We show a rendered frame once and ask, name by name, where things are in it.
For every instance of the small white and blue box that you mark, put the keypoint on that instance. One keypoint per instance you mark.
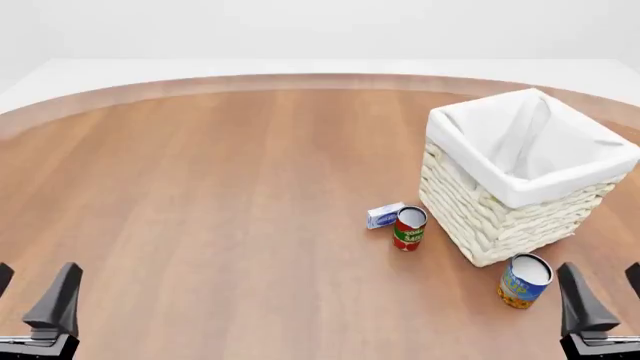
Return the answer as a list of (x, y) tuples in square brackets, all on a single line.
[(382, 218)]

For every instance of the red tomato sauce can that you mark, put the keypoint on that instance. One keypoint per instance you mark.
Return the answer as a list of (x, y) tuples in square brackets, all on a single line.
[(409, 236)]

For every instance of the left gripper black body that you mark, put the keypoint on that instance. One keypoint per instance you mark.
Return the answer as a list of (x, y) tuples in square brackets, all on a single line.
[(35, 347)]

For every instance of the blue and yellow soup can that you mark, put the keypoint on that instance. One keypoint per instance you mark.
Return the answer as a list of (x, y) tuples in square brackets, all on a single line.
[(520, 288)]

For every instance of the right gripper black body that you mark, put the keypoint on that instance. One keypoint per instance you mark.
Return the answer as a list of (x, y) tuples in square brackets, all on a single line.
[(600, 347)]

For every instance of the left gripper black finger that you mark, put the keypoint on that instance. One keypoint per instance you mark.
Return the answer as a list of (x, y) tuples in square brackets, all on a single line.
[(59, 300), (4, 277)]

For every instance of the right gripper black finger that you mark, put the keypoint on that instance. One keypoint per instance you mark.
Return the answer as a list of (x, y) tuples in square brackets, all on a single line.
[(634, 279), (582, 303)]

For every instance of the white woven basket with liner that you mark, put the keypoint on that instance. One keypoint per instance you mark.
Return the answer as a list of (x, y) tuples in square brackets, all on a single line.
[(505, 210)]

